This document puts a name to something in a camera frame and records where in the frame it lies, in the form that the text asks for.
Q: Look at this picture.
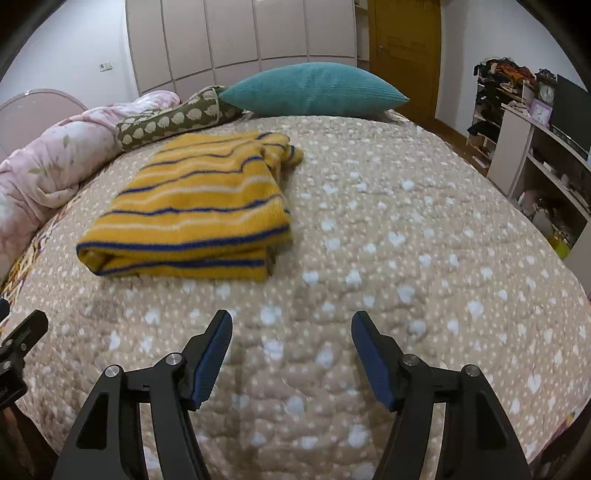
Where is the yellow blue striped sweater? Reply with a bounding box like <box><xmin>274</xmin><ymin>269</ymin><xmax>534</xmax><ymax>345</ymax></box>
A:
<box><xmin>76</xmin><ymin>132</ymin><xmax>304</xmax><ymax>281</ymax></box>

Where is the black flat television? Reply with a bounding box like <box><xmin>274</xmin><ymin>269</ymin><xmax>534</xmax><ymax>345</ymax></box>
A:
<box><xmin>551</xmin><ymin>75</ymin><xmax>590</xmax><ymax>158</ymax></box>

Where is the pale pink wardrobe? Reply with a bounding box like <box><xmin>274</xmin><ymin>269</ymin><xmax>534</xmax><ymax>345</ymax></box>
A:
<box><xmin>125</xmin><ymin>0</ymin><xmax>359</xmax><ymax>100</ymax></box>

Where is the brown wooden door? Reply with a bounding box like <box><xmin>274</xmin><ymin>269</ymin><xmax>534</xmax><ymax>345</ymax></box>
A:
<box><xmin>369</xmin><ymin>0</ymin><xmax>442</xmax><ymax>127</ymax></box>

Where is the teal knitted pillow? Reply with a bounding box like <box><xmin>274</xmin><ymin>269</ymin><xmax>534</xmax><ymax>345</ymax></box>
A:
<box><xmin>219</xmin><ymin>62</ymin><xmax>409</xmax><ymax>117</ymax></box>

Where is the purple square clock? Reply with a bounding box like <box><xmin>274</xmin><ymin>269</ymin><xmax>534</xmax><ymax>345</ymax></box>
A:
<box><xmin>530</xmin><ymin>99</ymin><xmax>553</xmax><ymax>127</ymax></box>

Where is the olive hedgehog bolster pillow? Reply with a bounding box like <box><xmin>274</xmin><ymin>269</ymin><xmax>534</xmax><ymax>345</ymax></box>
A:
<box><xmin>116</xmin><ymin>86</ymin><xmax>243</xmax><ymax>152</ymax></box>

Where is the pink rounded headboard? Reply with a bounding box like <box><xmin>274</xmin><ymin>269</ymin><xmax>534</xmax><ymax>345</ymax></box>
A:
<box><xmin>0</xmin><ymin>89</ymin><xmax>86</xmax><ymax>160</ymax></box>

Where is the shelf with piled clothes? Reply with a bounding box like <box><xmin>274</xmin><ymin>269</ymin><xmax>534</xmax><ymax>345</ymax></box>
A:
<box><xmin>467</xmin><ymin>57</ymin><xmax>537</xmax><ymax>172</ymax></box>

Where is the pink floral fleece blanket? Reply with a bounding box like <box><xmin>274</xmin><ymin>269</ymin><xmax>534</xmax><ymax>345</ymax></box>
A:
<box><xmin>1</xmin><ymin>90</ymin><xmax>181</xmax><ymax>279</ymax></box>

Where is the dark ornate table clock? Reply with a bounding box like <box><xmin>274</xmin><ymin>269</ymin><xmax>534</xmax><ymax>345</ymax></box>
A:
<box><xmin>536</xmin><ymin>69</ymin><xmax>557</xmax><ymax>107</ymax></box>

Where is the beige heart quilted bedspread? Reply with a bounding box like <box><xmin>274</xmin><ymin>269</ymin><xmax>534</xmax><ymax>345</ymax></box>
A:
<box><xmin>7</xmin><ymin>117</ymin><xmax>590</xmax><ymax>479</ymax></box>

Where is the white tv cabinet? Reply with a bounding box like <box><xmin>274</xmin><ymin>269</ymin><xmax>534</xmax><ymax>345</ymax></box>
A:
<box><xmin>487</xmin><ymin>105</ymin><xmax>590</xmax><ymax>292</ymax></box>

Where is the colourful geometric patterned blanket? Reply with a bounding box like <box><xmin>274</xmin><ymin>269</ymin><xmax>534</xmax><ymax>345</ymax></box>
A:
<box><xmin>1</xmin><ymin>199</ymin><xmax>77</xmax><ymax>303</ymax></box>

